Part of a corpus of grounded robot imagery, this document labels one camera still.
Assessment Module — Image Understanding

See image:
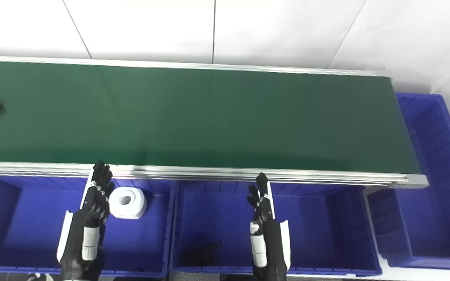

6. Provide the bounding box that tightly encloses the blue plastic bin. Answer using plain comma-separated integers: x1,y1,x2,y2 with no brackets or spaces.
367,92,450,271
169,180,383,277
0,175,177,278

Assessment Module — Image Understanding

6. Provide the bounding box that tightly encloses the white round plastic part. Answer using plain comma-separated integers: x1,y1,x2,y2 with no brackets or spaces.
109,187,148,220

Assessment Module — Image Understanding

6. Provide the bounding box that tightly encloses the green conveyor belt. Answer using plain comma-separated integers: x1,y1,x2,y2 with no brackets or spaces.
0,60,422,175

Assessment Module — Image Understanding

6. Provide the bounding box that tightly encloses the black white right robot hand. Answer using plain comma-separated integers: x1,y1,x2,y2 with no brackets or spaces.
246,173,291,281

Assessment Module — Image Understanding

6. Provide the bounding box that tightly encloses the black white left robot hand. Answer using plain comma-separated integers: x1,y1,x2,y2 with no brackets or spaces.
56,159,115,281

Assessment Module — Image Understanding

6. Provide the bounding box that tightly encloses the aluminium conveyor side rail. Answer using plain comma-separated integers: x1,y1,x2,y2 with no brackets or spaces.
0,161,429,190
0,55,392,78

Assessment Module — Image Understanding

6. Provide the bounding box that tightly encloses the black part in bin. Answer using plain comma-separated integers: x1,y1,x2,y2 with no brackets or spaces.
180,241,223,267

